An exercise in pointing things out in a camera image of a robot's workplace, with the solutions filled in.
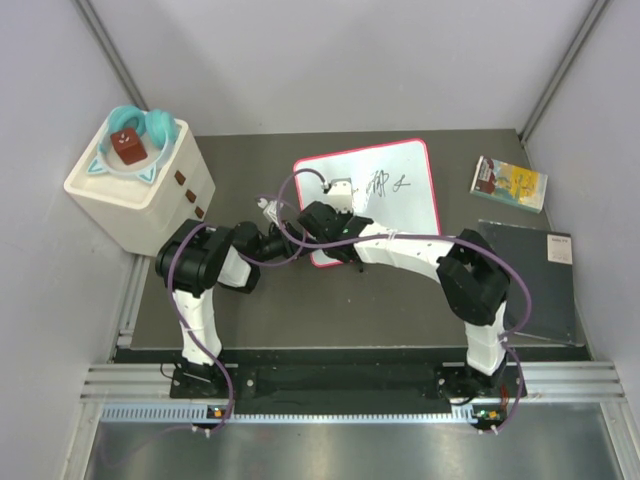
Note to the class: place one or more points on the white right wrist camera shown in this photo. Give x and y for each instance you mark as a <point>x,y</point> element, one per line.
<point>338,194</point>

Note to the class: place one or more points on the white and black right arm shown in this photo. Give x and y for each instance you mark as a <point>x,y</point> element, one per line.
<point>475,286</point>

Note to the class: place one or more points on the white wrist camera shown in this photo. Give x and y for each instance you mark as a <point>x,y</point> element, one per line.
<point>338,194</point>
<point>270,207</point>

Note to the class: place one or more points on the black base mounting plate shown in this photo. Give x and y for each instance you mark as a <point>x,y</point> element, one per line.
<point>340,381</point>

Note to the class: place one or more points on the colourful illustrated book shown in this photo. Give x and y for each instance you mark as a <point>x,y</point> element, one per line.
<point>509,184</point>

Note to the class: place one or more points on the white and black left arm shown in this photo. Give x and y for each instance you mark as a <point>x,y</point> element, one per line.
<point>196,259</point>

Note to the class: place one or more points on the brown cube toy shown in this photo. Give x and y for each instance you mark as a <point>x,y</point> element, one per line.
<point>128,146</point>

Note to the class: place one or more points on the white foam box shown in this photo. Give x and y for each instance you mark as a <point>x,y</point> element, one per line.
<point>141,217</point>

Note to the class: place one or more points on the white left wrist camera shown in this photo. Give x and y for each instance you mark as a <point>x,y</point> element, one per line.
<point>270,207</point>

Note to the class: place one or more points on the pink framed whiteboard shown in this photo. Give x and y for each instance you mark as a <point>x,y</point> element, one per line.
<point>392,183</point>

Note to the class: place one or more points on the aluminium extrusion rail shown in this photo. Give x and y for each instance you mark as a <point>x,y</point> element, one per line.
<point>127,383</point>

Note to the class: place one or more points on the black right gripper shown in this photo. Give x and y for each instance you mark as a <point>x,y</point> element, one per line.
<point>348,217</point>

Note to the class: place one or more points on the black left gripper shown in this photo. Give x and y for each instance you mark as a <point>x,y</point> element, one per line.
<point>290,238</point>

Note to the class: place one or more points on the teal cat ear headphones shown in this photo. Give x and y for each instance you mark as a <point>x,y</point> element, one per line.
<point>158,131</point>

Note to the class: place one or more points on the black notebook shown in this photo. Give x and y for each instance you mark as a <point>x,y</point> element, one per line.
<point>544,261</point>

